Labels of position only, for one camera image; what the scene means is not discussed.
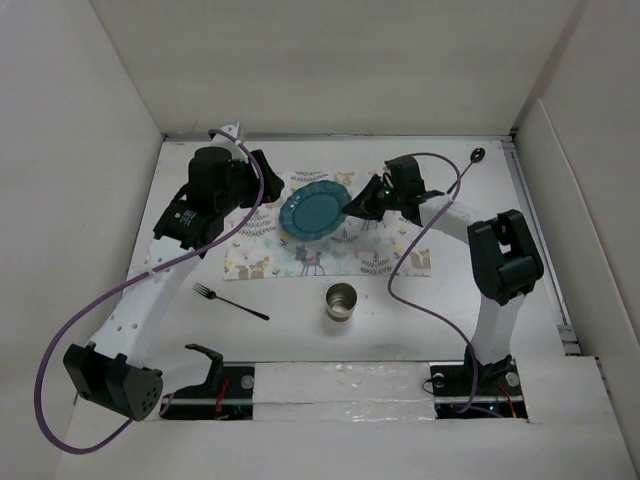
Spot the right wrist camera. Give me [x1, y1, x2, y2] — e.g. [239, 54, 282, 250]
[383, 155, 443, 199]

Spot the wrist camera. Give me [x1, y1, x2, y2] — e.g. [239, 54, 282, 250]
[186, 147, 232, 201]
[383, 155, 443, 199]

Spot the black metal fork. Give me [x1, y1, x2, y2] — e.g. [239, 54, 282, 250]
[192, 283, 270, 321]

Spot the black spoon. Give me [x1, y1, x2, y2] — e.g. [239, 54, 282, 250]
[446, 147, 486, 194]

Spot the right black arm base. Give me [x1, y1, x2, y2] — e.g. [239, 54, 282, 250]
[421, 361, 528, 420]

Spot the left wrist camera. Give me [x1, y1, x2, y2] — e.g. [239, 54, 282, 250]
[186, 147, 232, 201]

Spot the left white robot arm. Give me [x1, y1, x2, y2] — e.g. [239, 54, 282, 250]
[63, 122, 284, 421]

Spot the stainless steel cup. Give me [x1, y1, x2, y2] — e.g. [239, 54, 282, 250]
[325, 283, 358, 323]

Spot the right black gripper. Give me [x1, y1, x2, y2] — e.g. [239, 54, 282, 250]
[341, 173, 404, 222]

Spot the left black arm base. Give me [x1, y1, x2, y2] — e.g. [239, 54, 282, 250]
[158, 343, 256, 421]

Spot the teal scalloped plate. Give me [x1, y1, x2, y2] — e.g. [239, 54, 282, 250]
[279, 180, 352, 242]

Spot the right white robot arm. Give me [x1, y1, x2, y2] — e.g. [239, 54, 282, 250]
[342, 175, 544, 394]

